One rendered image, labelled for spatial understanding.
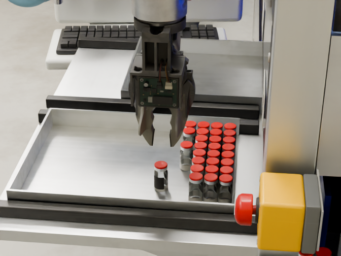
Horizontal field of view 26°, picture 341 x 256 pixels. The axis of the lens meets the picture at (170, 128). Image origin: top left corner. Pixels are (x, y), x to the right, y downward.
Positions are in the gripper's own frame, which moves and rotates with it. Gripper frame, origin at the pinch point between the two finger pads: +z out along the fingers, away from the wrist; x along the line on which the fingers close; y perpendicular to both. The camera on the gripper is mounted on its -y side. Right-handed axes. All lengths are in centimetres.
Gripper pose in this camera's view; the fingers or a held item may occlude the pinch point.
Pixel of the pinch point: (162, 135)
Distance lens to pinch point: 112.1
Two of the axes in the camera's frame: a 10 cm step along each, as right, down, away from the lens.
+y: -1.1, 5.0, -8.6
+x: 9.9, 0.6, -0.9
